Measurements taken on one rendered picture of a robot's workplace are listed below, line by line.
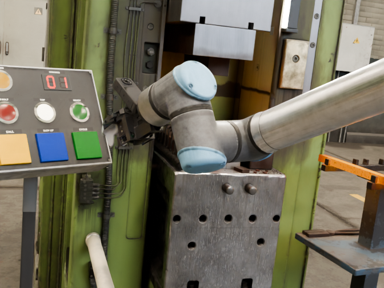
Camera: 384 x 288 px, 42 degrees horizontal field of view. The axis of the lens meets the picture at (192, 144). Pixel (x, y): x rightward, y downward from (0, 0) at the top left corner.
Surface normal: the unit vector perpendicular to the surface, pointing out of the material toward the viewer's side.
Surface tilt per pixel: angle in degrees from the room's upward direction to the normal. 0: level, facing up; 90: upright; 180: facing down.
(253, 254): 90
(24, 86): 60
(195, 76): 55
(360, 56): 90
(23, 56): 90
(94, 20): 90
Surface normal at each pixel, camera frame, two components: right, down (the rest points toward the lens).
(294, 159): 0.29, 0.20
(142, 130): -0.74, 0.05
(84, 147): 0.62, -0.32
